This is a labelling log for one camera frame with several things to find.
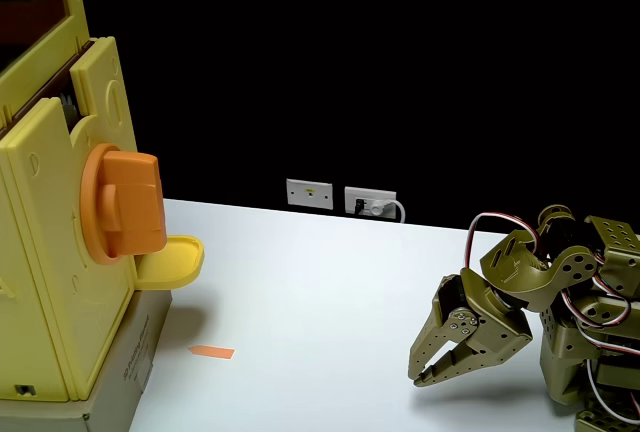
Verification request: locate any orange round turn knob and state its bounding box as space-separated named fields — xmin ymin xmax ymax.
xmin=79 ymin=143 xmax=169 ymax=266

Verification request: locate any yellow toy vending machine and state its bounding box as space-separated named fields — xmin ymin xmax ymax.
xmin=0 ymin=0 xmax=206 ymax=403

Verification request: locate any grey cardboard box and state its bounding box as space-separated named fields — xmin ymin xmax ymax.
xmin=0 ymin=289 xmax=174 ymax=432

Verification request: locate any red white black servo cable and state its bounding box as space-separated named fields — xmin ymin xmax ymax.
xmin=466 ymin=212 xmax=544 ymax=276
xmin=559 ymin=271 xmax=640 ymax=426

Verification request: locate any white plug with cable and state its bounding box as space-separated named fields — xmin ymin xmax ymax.
xmin=368 ymin=199 xmax=407 ymax=224

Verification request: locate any white wall outlet with plug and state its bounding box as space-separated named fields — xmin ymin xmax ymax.
xmin=344 ymin=186 xmax=398 ymax=220

